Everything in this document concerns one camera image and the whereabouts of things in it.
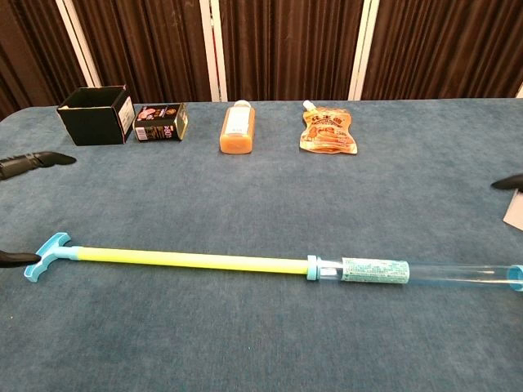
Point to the white rectangular box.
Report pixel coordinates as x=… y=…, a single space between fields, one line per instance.
x=515 y=210

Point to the blue felt table mat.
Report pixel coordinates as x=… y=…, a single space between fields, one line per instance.
x=261 y=196

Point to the white partition frame post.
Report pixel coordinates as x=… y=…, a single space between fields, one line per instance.
x=77 y=45
x=213 y=49
x=519 y=92
x=363 y=49

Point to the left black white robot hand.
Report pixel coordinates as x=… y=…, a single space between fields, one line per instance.
x=37 y=160

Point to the open black cardboard box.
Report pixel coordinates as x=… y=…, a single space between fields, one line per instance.
x=94 y=124

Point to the orange juice bottle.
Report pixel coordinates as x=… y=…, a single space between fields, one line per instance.
x=238 y=130

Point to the small black printed box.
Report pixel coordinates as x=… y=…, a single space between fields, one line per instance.
x=161 y=122

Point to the dark brown curtain panel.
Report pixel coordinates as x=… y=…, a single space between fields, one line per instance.
x=147 y=45
x=290 y=45
x=32 y=53
x=445 y=45

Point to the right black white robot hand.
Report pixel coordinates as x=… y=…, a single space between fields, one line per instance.
x=510 y=183

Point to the orange spout pouch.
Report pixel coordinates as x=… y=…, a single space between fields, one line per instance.
x=327 y=130

